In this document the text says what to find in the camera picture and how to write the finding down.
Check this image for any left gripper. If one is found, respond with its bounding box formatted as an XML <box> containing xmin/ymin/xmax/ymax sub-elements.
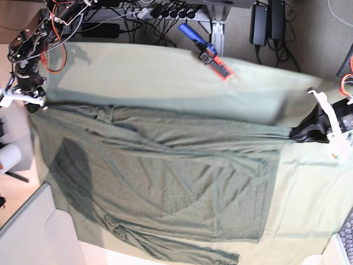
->
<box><xmin>289</xmin><ymin>100</ymin><xmax>353</xmax><ymax>144</ymax></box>

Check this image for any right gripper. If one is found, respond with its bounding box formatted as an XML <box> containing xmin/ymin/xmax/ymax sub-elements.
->
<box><xmin>12</xmin><ymin>71</ymin><xmax>47</xmax><ymax>100</ymax></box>

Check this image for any green T-shirt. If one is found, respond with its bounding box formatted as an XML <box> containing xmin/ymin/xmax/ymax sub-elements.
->
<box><xmin>29</xmin><ymin>104</ymin><xmax>291</xmax><ymax>264</ymax></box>

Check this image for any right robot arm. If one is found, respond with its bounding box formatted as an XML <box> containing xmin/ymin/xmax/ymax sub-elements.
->
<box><xmin>1</xmin><ymin>1</ymin><xmax>97</xmax><ymax>109</ymax></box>

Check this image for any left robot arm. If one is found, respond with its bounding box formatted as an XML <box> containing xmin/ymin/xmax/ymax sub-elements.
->
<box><xmin>290</xmin><ymin>49</ymin><xmax>352</xmax><ymax>144</ymax></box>

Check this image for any light green table cloth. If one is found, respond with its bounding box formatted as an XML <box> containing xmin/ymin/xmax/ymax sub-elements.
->
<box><xmin>44</xmin><ymin>43</ymin><xmax>352</xmax><ymax>264</ymax></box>

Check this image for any white paper roll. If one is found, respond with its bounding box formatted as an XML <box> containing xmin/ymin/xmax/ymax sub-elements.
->
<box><xmin>0</xmin><ymin>143</ymin><xmax>22</xmax><ymax>175</ymax></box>

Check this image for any black power brick, left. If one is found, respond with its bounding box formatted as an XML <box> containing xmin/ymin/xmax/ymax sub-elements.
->
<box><xmin>78</xmin><ymin>23</ymin><xmax>120</xmax><ymax>39</ymax></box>

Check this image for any black power adapter,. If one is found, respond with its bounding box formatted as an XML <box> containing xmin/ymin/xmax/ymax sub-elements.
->
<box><xmin>269</xmin><ymin>0</ymin><xmax>286</xmax><ymax>40</ymax></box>
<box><xmin>249</xmin><ymin>4</ymin><xmax>268</xmax><ymax>46</ymax></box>

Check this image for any blue orange clamp, middle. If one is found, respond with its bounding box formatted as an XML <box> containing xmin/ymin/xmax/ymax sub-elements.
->
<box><xmin>178</xmin><ymin>23</ymin><xmax>233</xmax><ymax>81</ymax></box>

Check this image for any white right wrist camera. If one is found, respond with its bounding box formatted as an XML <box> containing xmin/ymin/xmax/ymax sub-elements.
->
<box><xmin>1</xmin><ymin>88</ymin><xmax>45</xmax><ymax>108</ymax></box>

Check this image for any aluminium frame post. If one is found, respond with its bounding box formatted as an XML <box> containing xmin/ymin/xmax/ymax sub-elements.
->
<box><xmin>206</xmin><ymin>4</ymin><xmax>231</xmax><ymax>57</ymax></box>

